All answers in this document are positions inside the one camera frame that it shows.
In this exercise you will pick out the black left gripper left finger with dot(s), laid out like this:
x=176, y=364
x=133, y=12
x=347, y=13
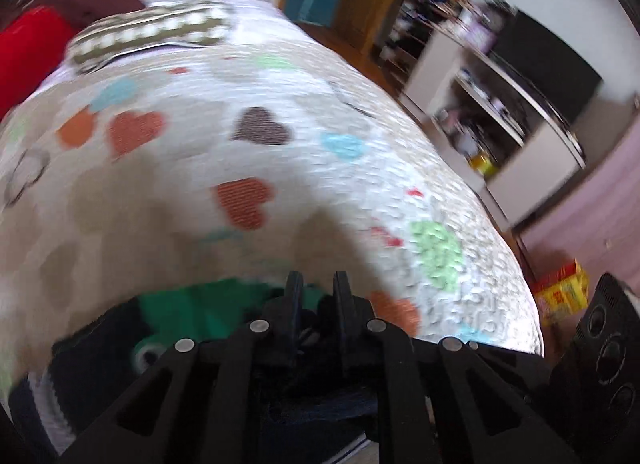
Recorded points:
x=193, y=405

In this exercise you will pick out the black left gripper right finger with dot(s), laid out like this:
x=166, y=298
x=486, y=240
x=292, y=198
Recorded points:
x=450, y=401

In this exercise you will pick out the yellow red box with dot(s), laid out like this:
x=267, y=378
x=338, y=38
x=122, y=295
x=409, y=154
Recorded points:
x=562, y=294

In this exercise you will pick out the heart patterned quilt bedspread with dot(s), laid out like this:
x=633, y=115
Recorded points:
x=259, y=155

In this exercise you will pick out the yellow container on shelf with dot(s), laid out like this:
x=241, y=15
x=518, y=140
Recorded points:
x=483, y=164

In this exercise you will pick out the white shelf unit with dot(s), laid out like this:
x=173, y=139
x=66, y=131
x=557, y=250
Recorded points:
x=467, y=103

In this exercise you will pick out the black television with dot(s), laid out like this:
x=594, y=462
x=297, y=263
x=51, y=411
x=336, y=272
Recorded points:
x=546, y=64

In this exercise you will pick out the olive white patterned pillow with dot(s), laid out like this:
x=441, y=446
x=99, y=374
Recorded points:
x=192, y=24

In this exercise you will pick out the cluttered shoe rack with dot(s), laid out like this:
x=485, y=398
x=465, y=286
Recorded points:
x=407, y=29

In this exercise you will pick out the red bolster cushion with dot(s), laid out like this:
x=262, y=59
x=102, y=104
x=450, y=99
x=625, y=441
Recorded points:
x=32, y=47

